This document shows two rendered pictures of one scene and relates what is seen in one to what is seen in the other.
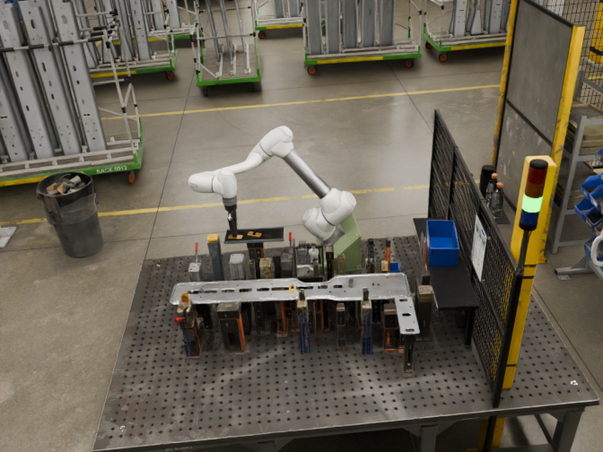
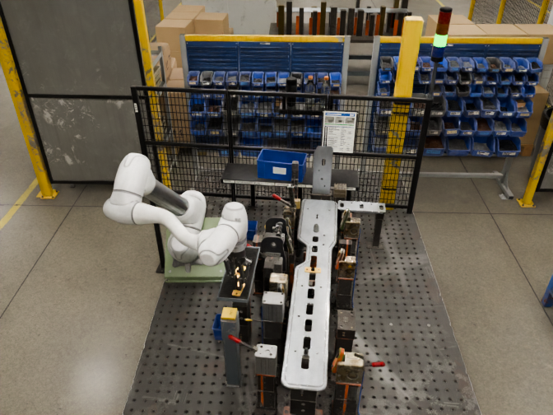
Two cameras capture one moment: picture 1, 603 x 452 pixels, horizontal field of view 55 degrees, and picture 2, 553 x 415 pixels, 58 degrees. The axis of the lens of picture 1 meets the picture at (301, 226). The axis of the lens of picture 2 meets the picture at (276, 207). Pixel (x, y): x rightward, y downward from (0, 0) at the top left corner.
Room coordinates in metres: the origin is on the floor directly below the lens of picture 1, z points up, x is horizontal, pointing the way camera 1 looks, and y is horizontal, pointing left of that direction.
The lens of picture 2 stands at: (2.67, 2.03, 2.73)
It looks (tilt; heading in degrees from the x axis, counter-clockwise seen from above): 34 degrees down; 274
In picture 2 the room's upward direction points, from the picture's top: straight up
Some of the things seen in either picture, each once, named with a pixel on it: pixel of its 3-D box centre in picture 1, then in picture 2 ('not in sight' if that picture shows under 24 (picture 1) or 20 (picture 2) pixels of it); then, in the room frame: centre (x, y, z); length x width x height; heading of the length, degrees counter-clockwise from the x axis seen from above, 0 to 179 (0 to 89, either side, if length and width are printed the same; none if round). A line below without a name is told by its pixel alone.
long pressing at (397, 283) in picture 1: (289, 289); (313, 273); (2.61, 0.10, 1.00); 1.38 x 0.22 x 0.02; 87
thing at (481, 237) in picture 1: (480, 247); (338, 132); (2.47, -0.93, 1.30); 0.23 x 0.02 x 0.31; 177
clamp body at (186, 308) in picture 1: (189, 329); (347, 385); (2.46, 0.67, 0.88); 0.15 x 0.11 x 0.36; 177
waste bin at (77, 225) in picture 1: (74, 215); not in sight; (4.71, 2.13, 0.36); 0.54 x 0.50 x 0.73; 2
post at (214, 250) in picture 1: (217, 267); (231, 350); (2.97, 0.55, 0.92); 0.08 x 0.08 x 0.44; 87
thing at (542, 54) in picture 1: (528, 126); (88, 101); (4.61, -2.02, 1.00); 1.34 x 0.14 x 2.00; 2
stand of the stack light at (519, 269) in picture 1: (528, 224); (437, 58); (1.93, -0.92, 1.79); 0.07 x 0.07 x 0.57
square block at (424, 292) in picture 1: (423, 313); (338, 209); (2.45, -0.65, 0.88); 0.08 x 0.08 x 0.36; 87
